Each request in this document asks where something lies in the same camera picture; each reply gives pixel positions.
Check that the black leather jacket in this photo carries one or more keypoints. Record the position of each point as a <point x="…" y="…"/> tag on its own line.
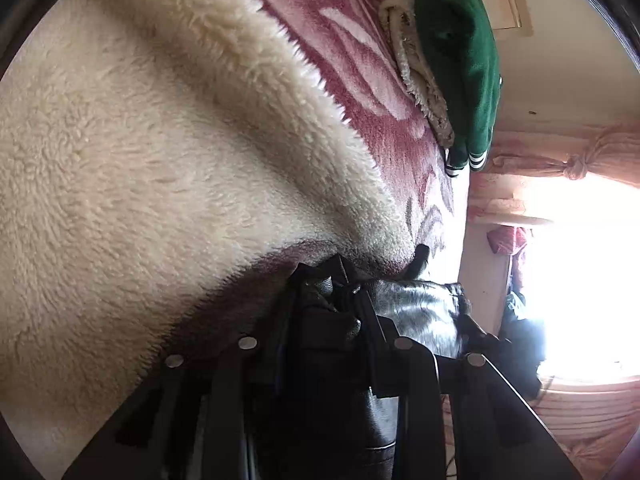
<point x="345" y="376"/>

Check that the folded green striped jacket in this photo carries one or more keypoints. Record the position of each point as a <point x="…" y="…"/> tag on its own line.
<point x="460" y="47"/>

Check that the floral plush bed blanket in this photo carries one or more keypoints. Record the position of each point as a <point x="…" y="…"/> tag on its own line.
<point x="165" y="164"/>

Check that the pink floral curtain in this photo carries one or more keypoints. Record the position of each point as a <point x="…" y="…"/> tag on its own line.
<point x="578" y="277"/>

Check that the pink clothes on windowsill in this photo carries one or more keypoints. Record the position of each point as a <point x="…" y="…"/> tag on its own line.
<point x="508" y="240"/>

